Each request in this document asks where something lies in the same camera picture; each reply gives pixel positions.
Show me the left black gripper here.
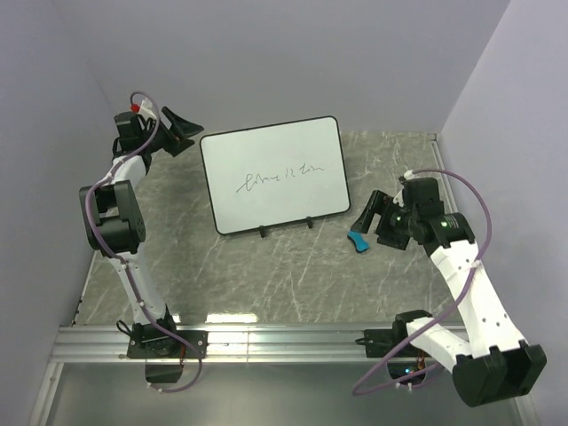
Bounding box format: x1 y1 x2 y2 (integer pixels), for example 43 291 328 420
140 106 203 156

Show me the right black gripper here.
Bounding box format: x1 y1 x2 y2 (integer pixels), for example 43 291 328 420
349 189 418 250

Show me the blue whiteboard eraser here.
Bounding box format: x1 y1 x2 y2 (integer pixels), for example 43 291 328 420
347 230 369 254

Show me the white whiteboard black frame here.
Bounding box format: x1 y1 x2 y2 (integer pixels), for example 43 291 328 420
200 115 351 235

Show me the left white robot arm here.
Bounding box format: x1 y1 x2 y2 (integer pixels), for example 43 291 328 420
79 104 203 359

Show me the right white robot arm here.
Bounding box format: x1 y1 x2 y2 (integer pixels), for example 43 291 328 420
348 170 547 407

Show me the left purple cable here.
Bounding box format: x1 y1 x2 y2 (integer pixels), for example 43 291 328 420
86 91 204 395

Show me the purple cable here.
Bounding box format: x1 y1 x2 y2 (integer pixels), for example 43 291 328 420
86 91 204 395
351 169 492 398

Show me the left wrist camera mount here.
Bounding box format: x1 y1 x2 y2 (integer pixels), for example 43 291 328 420
130 99 157 120

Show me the wire whiteboard stand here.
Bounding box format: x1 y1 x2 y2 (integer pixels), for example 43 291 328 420
257 217 314 239

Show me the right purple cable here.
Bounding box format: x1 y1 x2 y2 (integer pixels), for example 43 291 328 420
351 169 492 398

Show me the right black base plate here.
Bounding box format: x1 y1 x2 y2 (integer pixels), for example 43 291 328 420
360 328 398 359

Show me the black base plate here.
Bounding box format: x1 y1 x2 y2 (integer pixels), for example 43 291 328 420
360 328 398 359
126 330 209 359

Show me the aluminium mounting rail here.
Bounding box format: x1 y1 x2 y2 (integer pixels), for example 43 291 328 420
49 323 391 364

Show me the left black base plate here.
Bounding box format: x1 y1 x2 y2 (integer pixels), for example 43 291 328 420
126 330 209 359

